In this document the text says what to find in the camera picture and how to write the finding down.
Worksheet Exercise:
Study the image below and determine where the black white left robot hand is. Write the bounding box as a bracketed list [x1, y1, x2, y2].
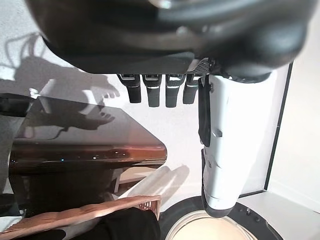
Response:
[24, 0, 320, 218]

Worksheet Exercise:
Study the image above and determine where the large black garment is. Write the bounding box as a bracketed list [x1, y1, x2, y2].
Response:
[57, 206, 161, 240]

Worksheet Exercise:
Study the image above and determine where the wicker laundry basket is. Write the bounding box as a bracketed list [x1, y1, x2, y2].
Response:
[0, 194, 162, 240]

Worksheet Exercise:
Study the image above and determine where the round glass washer door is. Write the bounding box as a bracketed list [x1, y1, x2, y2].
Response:
[159, 195, 285, 240]

